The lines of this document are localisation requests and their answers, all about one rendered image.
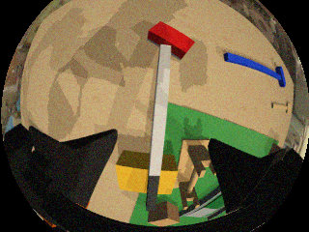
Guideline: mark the yellow block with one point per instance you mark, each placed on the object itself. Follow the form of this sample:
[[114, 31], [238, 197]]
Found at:
[[132, 171]]

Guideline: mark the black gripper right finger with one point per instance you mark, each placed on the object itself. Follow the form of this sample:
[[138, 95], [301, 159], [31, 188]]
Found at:
[[237, 172]]

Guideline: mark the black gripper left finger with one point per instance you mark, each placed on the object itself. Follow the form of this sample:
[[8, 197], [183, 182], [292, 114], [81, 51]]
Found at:
[[79, 162]]

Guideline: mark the green putting mat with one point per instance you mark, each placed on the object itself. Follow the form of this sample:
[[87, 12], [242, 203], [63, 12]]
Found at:
[[184, 123]]

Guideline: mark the blue putter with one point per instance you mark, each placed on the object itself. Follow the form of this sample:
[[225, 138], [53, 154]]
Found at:
[[229, 57]]

